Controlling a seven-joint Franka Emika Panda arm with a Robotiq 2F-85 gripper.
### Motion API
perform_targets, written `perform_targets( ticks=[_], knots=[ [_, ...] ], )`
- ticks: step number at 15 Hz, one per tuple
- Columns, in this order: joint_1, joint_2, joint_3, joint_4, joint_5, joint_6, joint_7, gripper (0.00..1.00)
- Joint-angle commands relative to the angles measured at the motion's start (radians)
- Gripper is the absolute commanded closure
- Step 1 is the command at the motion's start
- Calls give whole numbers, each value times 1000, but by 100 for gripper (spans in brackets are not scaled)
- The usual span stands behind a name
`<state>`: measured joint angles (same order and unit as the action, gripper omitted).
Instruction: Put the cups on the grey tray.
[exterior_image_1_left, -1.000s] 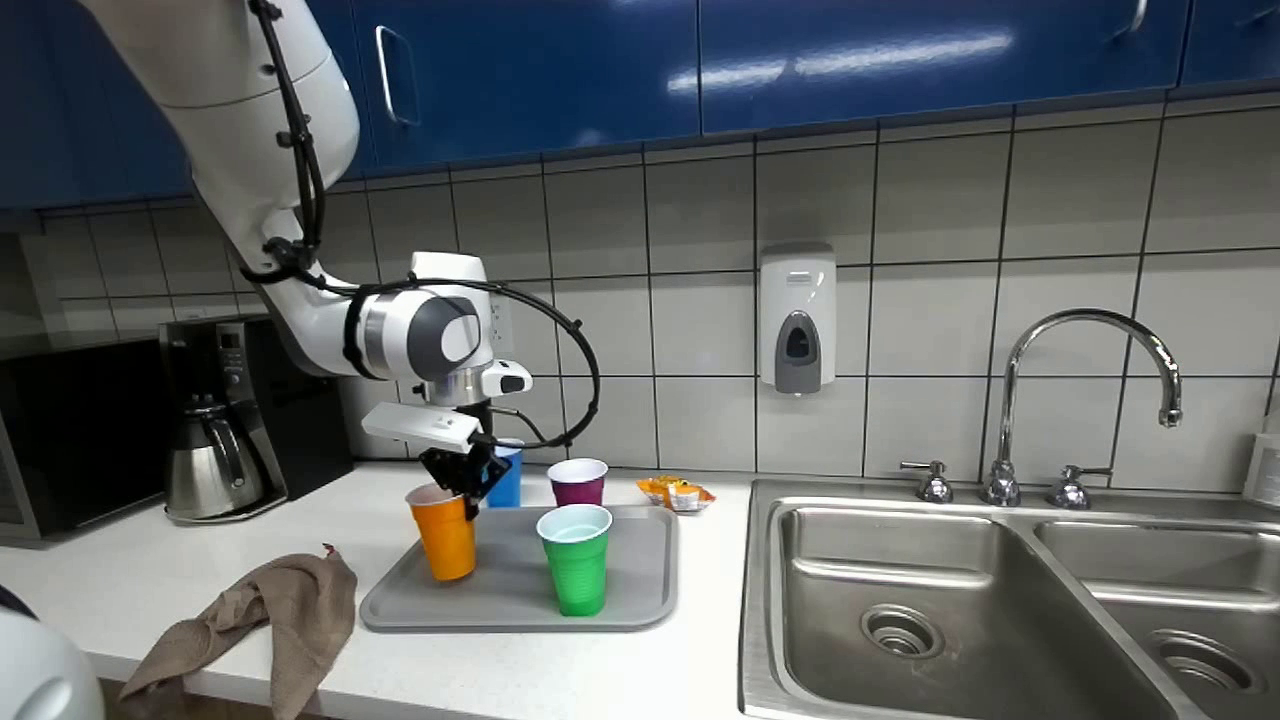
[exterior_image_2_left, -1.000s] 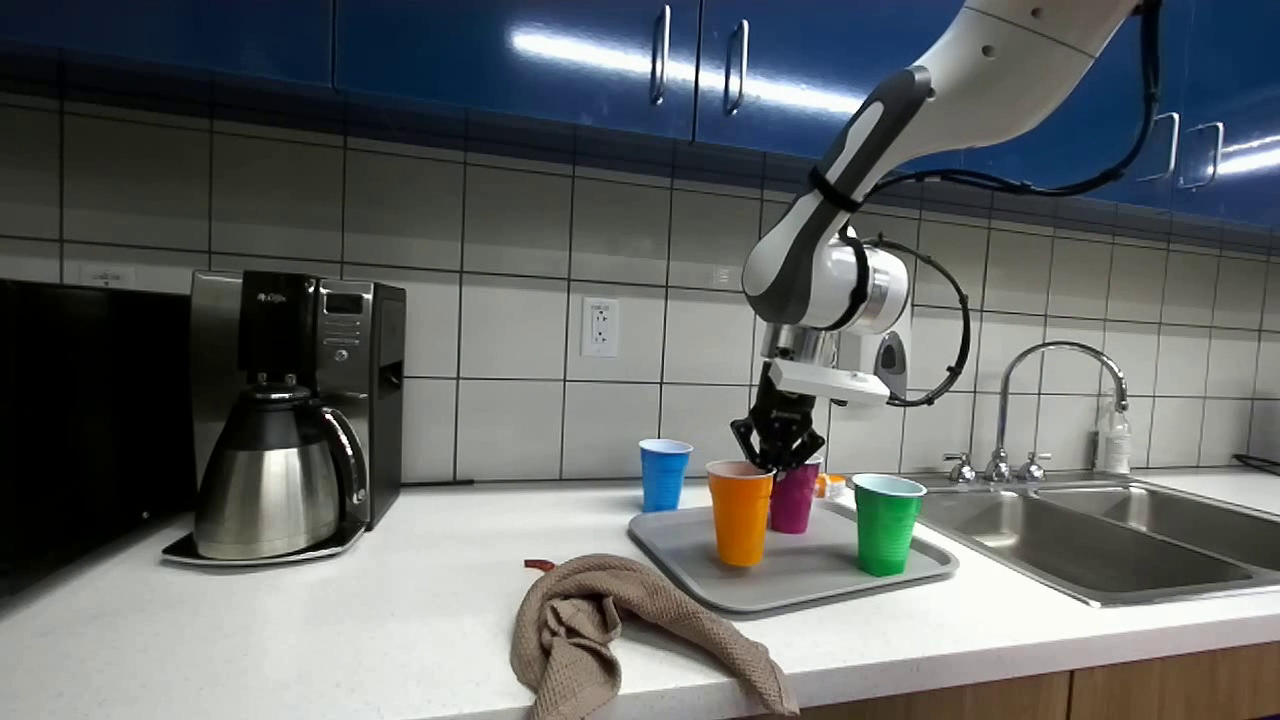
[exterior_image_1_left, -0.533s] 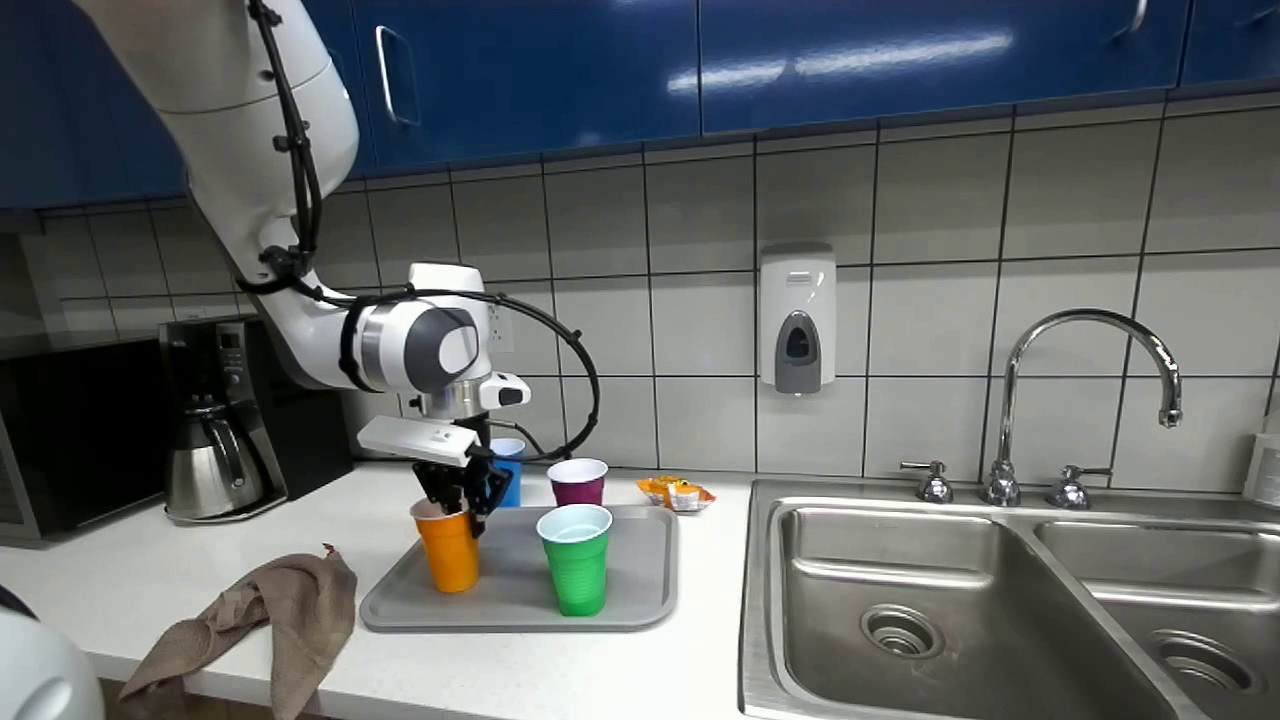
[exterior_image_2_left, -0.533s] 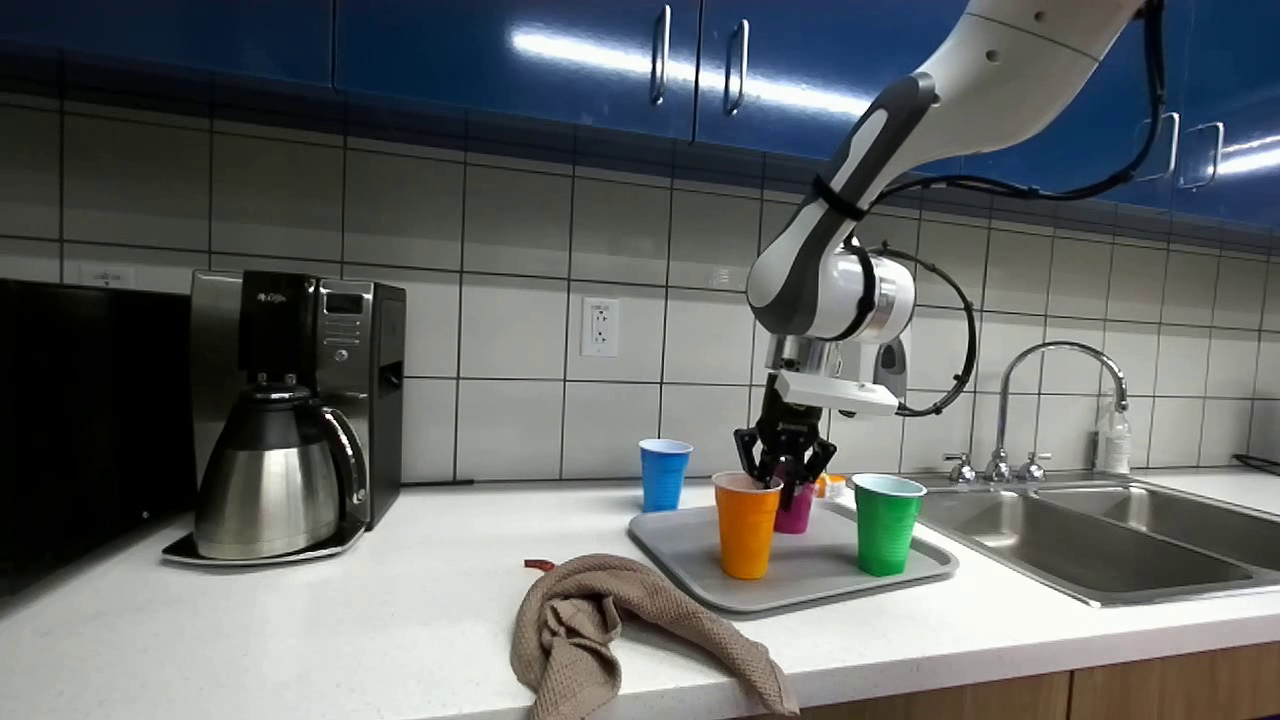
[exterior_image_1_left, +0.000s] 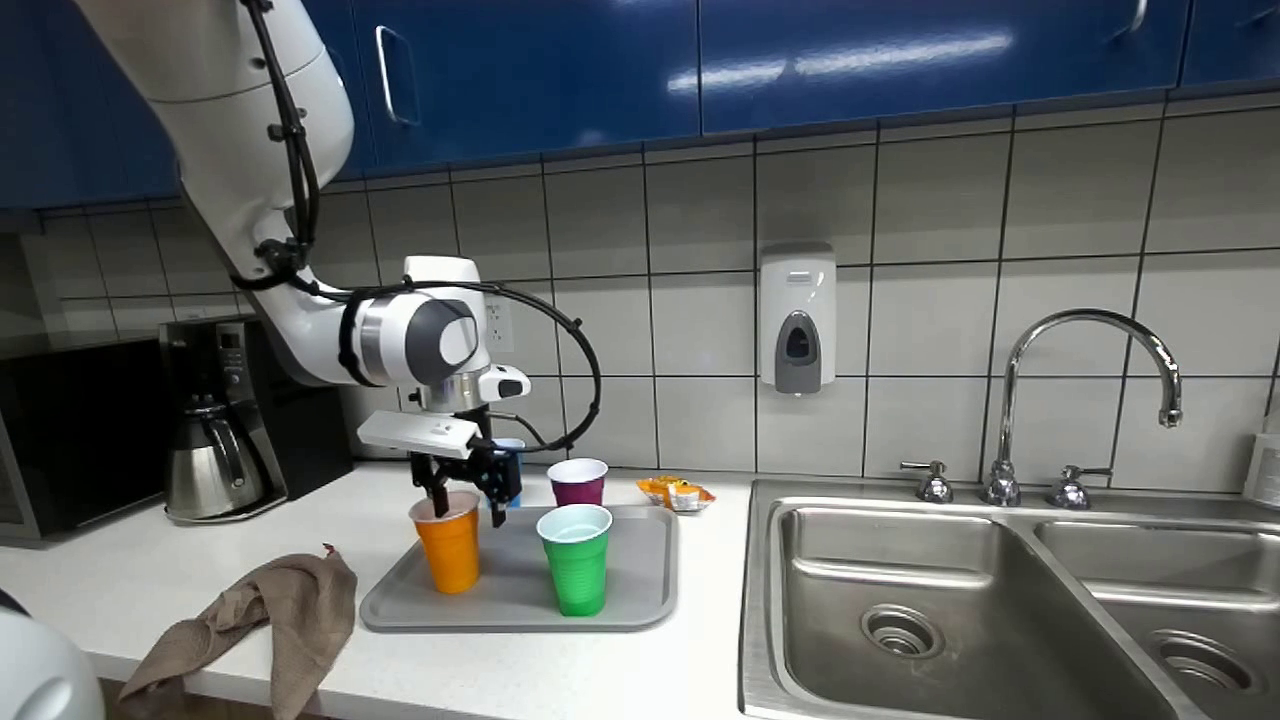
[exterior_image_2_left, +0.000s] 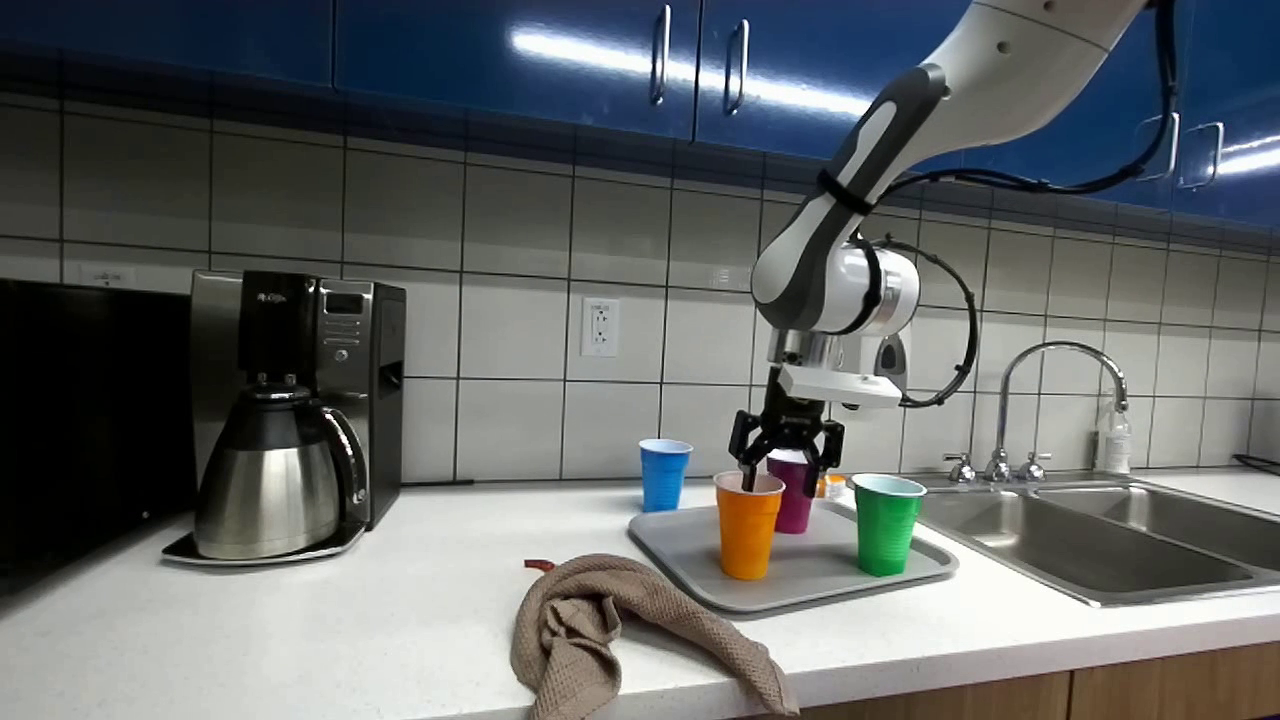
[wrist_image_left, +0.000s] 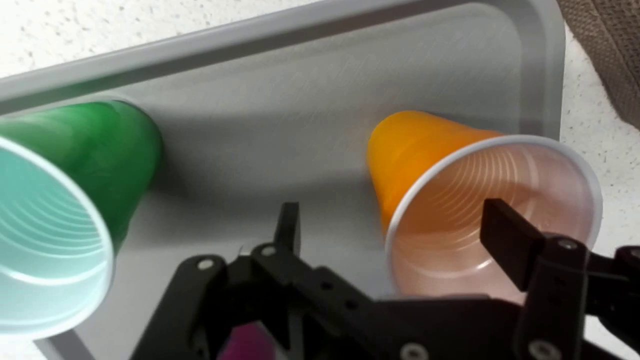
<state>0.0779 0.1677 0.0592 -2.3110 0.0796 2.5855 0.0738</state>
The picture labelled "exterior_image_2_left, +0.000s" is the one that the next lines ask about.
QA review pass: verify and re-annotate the purple plastic cup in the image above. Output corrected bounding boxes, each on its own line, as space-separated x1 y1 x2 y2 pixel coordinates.
768 448 828 537

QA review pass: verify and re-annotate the wooden base cabinet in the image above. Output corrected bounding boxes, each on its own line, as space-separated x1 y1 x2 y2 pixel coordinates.
783 637 1280 720

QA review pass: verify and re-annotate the stainless steel double sink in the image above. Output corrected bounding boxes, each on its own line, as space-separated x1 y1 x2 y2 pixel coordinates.
916 472 1280 613

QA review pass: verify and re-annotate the black steel coffee maker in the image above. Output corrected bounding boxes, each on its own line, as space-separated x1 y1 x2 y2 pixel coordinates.
155 268 408 573

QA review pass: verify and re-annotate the blue plastic cup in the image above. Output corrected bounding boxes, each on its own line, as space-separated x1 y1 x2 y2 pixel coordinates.
635 437 697 516

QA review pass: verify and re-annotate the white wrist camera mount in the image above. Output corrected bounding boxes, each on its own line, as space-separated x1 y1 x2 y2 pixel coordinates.
771 363 907 411

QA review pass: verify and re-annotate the chrome gooseneck faucet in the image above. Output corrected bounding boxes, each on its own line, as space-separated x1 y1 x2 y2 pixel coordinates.
993 337 1135 485

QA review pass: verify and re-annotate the white wall outlet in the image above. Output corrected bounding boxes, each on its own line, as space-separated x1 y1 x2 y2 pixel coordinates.
578 293 624 359

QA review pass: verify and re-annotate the orange plastic cup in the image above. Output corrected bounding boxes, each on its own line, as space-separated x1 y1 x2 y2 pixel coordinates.
713 466 792 582

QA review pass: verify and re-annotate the blue wall cabinet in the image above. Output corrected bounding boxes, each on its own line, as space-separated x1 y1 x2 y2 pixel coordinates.
0 0 1280 235

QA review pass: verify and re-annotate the black microwave oven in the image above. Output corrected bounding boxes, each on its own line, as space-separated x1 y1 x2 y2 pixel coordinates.
0 277 194 593

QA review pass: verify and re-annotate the steel coffee carafe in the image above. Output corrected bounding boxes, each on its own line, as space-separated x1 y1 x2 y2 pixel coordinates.
192 389 367 558

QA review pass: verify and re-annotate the dish soap bottle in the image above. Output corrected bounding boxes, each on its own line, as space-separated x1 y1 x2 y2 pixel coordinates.
1093 396 1135 478

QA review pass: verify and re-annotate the silver cabinet door handle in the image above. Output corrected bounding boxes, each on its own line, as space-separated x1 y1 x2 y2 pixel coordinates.
1184 117 1228 190
721 12 751 121
1135 108 1184 172
649 0 672 112

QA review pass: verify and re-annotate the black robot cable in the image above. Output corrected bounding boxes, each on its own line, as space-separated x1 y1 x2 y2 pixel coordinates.
865 0 1184 411

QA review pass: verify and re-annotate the grey plastic tray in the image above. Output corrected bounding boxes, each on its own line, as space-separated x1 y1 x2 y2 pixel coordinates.
624 497 963 621

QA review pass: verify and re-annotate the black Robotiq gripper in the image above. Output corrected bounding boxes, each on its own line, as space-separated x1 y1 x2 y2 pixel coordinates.
725 403 850 501

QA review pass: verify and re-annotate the brown cloth towel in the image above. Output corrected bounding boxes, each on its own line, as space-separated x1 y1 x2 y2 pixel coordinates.
506 551 805 720

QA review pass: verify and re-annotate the green plastic cup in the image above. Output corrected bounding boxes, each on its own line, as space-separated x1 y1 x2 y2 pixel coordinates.
849 472 928 579

